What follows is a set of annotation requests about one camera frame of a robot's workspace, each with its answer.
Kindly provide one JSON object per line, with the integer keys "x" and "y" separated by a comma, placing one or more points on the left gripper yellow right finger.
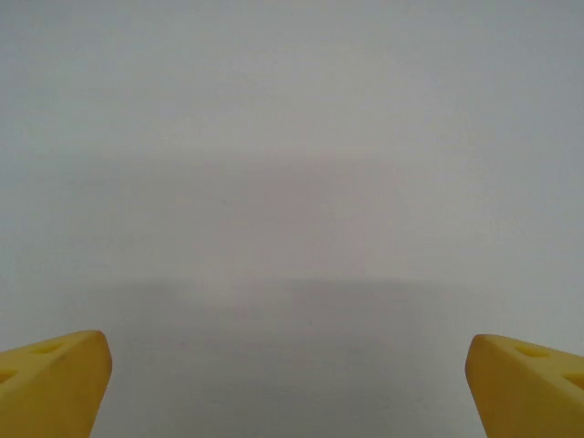
{"x": 529, "y": 392}

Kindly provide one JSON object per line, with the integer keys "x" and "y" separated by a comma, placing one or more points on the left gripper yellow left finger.
{"x": 50, "y": 388}

